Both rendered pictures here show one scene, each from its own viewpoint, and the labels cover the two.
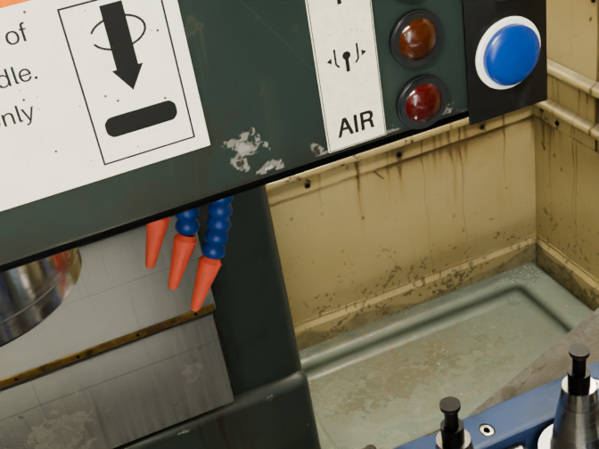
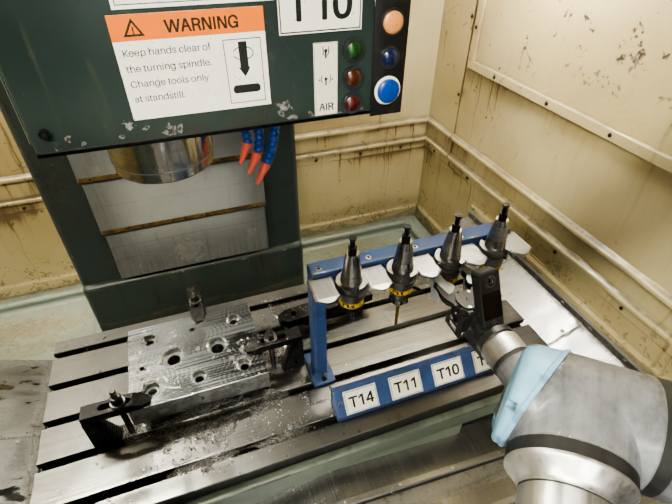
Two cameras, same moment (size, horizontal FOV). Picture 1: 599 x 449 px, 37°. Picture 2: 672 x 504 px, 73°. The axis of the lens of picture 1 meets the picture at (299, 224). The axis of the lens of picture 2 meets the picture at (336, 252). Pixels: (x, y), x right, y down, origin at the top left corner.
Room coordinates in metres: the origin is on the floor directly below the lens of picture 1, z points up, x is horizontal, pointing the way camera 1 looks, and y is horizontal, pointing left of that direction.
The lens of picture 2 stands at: (-0.17, -0.02, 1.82)
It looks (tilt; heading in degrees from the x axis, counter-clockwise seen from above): 39 degrees down; 357
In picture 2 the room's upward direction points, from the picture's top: straight up
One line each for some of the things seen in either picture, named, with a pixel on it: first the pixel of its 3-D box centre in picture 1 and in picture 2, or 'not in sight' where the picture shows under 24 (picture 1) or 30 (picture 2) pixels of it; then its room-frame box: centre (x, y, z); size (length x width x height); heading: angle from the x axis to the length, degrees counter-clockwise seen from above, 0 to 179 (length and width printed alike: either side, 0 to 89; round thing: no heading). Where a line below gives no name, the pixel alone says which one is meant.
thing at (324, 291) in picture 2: not in sight; (324, 291); (0.46, -0.03, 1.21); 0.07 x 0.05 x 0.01; 17
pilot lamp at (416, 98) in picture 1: (422, 102); (352, 103); (0.39, -0.07, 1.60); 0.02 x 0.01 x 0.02; 107
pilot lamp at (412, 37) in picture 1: (417, 38); (353, 77); (0.39, -0.07, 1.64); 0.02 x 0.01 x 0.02; 107
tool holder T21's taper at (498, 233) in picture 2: not in sight; (498, 232); (0.57, -0.40, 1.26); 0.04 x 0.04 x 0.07
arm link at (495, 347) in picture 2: not in sight; (505, 350); (0.34, -0.36, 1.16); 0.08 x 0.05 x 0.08; 107
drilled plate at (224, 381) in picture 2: not in sight; (197, 357); (0.51, 0.27, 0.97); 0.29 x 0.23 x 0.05; 107
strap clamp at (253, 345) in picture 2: not in sight; (274, 347); (0.52, 0.09, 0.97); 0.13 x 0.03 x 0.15; 107
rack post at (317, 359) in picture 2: not in sight; (317, 328); (0.51, -0.01, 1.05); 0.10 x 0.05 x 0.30; 17
